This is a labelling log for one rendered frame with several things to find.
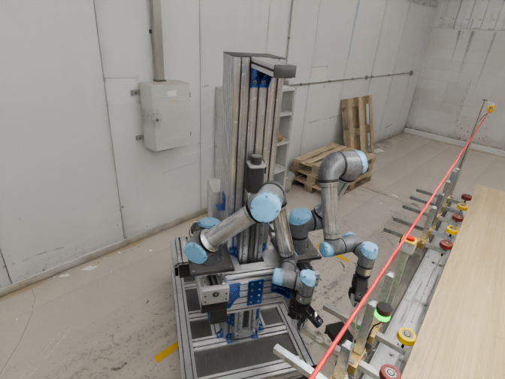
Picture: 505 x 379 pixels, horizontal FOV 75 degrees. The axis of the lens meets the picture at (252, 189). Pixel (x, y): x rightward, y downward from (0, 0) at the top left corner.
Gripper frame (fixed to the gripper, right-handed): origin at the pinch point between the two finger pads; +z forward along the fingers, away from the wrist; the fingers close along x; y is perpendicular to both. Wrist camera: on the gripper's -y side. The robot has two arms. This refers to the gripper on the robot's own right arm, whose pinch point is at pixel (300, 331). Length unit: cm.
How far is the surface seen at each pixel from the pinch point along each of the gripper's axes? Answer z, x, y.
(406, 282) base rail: 12, -91, -29
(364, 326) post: -22.1, -2.2, -26.4
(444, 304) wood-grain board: -9, -59, -52
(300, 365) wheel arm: -14.0, 25.6, -12.6
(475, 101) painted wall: -19, -779, 14
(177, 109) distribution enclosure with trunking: -56, -93, 198
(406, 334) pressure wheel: -9.6, -24.3, -41.4
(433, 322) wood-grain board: -9, -42, -50
